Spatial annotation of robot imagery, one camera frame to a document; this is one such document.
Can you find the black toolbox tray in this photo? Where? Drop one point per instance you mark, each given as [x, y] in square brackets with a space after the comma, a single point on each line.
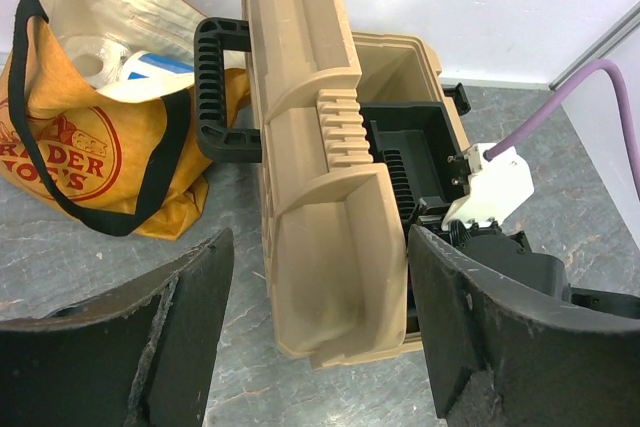
[414, 140]

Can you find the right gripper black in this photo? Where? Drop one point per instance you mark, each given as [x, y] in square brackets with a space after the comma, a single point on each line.
[431, 214]

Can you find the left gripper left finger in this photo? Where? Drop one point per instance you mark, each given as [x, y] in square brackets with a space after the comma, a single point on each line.
[141, 354]

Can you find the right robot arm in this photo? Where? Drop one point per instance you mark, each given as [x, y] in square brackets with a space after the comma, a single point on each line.
[545, 272]

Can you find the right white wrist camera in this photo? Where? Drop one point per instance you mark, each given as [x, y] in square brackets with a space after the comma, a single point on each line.
[496, 188]

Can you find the right aluminium frame rail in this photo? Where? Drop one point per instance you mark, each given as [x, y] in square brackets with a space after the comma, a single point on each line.
[603, 46]

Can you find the orange paper shopping bag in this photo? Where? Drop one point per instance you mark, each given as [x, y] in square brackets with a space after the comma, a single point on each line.
[117, 167]

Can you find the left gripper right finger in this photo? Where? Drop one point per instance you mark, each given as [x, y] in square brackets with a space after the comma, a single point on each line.
[501, 353]

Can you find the tan plastic toolbox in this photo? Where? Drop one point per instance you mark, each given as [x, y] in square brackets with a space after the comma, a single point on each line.
[282, 88]

